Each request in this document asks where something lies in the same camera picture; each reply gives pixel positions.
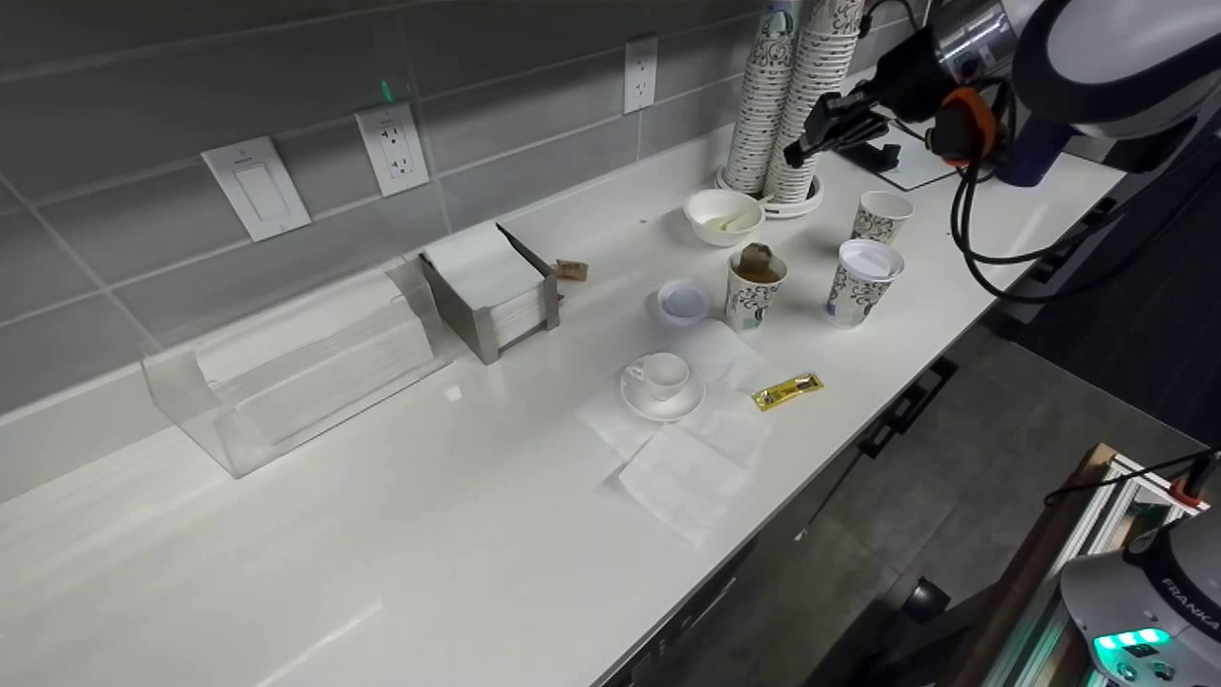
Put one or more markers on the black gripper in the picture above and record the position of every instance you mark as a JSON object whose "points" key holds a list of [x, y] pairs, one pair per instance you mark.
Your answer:
{"points": [[914, 79]]}

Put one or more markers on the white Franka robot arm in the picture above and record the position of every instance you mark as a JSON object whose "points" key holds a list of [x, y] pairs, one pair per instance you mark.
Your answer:
{"points": [[1120, 51]]}

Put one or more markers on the grey robot base with light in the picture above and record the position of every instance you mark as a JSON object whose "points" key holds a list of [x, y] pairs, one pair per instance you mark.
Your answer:
{"points": [[1137, 615]]}

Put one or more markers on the white round cup tray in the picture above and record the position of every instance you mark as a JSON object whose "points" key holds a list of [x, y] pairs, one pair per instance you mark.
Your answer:
{"points": [[796, 208]]}

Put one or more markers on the patterned paper cup white inside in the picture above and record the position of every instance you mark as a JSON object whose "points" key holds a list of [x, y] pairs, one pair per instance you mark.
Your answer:
{"points": [[862, 287]]}

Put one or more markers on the patterned paper cup with tea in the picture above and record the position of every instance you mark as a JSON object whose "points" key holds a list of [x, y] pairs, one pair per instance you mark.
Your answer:
{"points": [[754, 301]]}

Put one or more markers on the white plastic cup lid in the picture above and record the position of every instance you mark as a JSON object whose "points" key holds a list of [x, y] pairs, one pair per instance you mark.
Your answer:
{"points": [[682, 302]]}

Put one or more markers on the small white ceramic cup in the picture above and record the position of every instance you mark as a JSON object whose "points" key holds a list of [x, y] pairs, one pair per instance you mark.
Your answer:
{"points": [[663, 371]]}

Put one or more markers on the black device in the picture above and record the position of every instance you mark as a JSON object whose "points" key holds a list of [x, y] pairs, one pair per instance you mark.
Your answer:
{"points": [[880, 159]]}

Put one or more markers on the white flat board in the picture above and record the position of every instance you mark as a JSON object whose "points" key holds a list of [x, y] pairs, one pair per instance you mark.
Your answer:
{"points": [[926, 164]]}

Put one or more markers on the white bowl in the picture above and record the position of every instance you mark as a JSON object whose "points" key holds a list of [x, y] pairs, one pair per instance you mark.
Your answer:
{"points": [[721, 219]]}

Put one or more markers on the dark blue water bottle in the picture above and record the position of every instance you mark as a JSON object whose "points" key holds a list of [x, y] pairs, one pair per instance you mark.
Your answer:
{"points": [[1031, 159]]}

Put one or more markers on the yellow packet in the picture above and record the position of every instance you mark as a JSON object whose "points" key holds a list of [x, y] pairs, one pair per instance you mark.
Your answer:
{"points": [[788, 391]]}

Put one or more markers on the large white paper sheet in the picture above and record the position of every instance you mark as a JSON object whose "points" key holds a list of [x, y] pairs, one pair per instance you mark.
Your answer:
{"points": [[729, 427]]}

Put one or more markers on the black stirrer stick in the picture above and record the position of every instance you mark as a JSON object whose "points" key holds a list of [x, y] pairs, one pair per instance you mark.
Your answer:
{"points": [[523, 251]]}

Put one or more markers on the white paper napkin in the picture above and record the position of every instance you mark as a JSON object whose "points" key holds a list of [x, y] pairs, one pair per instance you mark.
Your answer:
{"points": [[682, 477]]}

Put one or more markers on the white napkin dispenser box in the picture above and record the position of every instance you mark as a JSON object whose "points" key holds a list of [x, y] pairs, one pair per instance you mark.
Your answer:
{"points": [[490, 290]]}

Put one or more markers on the dark lower cabinet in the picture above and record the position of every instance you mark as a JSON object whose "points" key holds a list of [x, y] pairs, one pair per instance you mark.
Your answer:
{"points": [[766, 596]]}

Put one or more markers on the black caster wheel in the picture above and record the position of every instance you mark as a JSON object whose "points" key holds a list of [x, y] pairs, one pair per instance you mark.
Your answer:
{"points": [[919, 601]]}

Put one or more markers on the clear acrylic box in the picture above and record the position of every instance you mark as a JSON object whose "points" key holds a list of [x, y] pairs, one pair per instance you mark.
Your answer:
{"points": [[297, 377]]}

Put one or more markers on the black orange wrist camera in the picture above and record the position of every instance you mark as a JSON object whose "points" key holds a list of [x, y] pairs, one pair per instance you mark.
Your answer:
{"points": [[965, 124]]}

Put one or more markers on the white wall outlet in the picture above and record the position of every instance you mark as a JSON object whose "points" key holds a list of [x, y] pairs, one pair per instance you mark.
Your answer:
{"points": [[640, 74], [389, 150]]}

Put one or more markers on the wood and aluminium frame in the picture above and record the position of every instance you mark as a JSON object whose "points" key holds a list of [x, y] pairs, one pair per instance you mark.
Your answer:
{"points": [[1080, 536]]}

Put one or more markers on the white wall switch plate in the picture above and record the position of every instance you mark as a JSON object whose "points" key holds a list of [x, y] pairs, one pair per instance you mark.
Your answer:
{"points": [[254, 189]]}

